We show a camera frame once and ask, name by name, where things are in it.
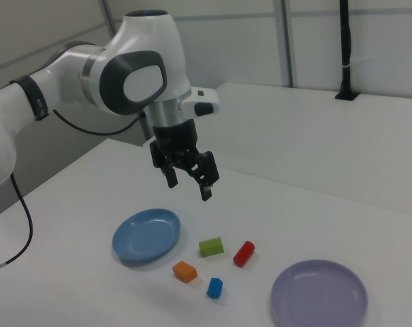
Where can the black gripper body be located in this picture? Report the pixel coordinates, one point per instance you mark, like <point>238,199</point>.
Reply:
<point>175,136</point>

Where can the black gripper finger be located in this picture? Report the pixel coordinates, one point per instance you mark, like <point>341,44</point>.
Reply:
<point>207,170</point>
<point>171,175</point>

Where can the green block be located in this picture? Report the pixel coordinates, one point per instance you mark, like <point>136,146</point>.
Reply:
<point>210,248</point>

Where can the red cylinder block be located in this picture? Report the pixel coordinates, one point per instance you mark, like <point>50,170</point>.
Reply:
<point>243,253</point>

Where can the orange block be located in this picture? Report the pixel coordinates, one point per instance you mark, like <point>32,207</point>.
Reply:
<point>184,272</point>

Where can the blue block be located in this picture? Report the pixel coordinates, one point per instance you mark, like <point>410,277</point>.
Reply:
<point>214,289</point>

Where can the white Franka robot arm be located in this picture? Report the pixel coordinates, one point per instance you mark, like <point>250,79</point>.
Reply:
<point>141,41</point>

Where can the blue plate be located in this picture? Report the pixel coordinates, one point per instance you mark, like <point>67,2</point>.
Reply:
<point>144,238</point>

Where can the lilac plate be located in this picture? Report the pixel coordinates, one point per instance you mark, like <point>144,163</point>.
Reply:
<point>318,296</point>

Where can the black pole with clamp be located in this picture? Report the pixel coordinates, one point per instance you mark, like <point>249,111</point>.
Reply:
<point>345,51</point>

